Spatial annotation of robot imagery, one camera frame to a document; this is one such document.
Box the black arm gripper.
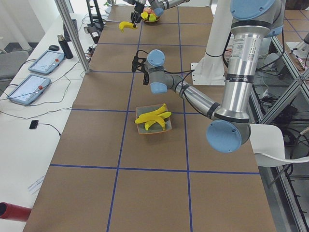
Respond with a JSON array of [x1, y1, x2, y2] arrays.
[[131, 4, 144, 23]]

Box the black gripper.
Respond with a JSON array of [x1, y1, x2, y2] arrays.
[[131, 56, 149, 85]]

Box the yellow banana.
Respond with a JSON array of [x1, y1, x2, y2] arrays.
[[118, 21, 137, 32], [135, 115, 166, 131], [144, 112, 172, 131], [135, 103, 167, 127]]

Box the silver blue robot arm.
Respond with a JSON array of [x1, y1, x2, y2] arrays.
[[132, 0, 285, 153]]

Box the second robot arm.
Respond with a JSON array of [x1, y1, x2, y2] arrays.
[[124, 0, 190, 24]]

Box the woven wicker basket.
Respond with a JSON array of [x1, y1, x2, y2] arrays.
[[141, 12, 160, 23]]

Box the grey square plate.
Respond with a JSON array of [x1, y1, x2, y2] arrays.
[[135, 103, 172, 135]]

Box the yellow green starfruit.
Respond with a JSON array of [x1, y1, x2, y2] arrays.
[[141, 12, 149, 21]]

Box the red apple left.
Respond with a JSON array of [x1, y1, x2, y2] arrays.
[[143, 7, 153, 14]]

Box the green apple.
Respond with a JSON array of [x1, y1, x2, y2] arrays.
[[148, 13, 157, 22]]

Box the black water bottle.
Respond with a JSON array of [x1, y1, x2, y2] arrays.
[[57, 34, 73, 59]]

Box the black computer mouse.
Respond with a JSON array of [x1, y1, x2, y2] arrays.
[[48, 44, 60, 51]]

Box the upper teach pendant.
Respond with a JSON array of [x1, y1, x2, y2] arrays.
[[28, 50, 65, 75]]

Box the teach pendant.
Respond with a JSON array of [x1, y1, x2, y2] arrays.
[[7, 74, 51, 105], [28, 50, 65, 75]]

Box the lower teach pendant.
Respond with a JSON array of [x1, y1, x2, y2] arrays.
[[7, 74, 51, 105]]

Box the small black device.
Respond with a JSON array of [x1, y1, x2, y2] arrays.
[[29, 120, 39, 130]]

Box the red fire extinguisher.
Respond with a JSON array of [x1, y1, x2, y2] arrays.
[[0, 202, 32, 222]]

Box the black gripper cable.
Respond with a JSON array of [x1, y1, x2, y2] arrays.
[[131, 49, 196, 102]]

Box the aluminium frame post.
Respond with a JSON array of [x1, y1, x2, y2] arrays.
[[55, 0, 90, 74]]

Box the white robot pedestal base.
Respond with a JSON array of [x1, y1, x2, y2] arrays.
[[191, 0, 233, 86]]

